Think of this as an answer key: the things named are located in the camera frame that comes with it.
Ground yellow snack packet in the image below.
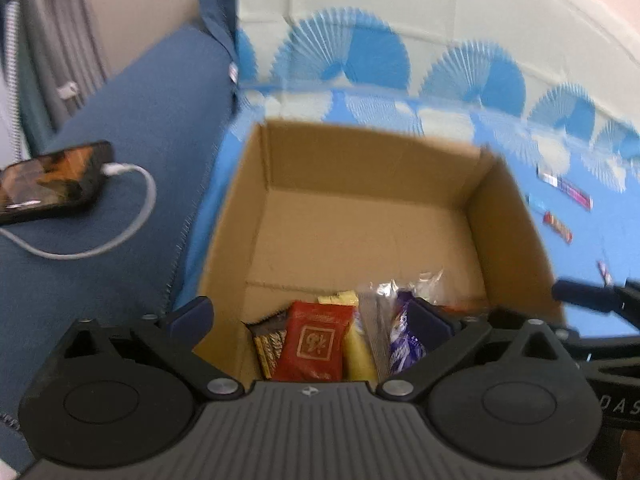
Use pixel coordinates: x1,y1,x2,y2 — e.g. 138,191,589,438
317,290,378,383

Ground grey curtain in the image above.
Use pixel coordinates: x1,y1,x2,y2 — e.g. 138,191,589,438
20,0,111,106

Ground blue white fan-print cloth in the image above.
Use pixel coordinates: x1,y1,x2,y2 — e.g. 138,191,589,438
172,0,640,341

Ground dark brown snack packet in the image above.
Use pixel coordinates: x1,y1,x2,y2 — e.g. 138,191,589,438
245,312,291,381

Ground white charging cable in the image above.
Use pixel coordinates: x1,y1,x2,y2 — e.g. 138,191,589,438
0,161,157,261

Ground long pink snack packet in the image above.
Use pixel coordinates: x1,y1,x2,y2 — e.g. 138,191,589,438
537,167,594,211

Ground brown cardboard box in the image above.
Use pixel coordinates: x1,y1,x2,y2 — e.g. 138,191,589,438
172,119,566,391

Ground teal curtain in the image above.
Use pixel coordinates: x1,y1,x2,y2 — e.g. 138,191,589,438
15,5,56,151

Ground purple snack packet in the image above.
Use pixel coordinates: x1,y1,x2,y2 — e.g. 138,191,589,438
387,290,428,376

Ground large red snack packet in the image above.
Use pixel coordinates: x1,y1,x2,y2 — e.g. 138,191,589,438
274,301,355,383

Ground thin red snack bar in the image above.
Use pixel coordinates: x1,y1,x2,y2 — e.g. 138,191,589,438
542,211,574,245

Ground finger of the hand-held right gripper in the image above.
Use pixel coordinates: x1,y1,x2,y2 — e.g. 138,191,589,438
551,277,640,313

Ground blue fabric sofa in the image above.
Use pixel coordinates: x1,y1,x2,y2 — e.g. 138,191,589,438
0,0,246,476

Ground clear plastic snack packet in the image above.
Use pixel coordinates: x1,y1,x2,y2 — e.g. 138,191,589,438
357,267,446,381

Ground black smartphone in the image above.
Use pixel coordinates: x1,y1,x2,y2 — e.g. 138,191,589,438
0,141,116,226

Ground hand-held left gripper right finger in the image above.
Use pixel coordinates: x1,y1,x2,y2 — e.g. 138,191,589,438
377,297,576,401

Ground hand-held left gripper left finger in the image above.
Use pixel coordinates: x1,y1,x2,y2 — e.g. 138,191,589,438
47,296,241,401

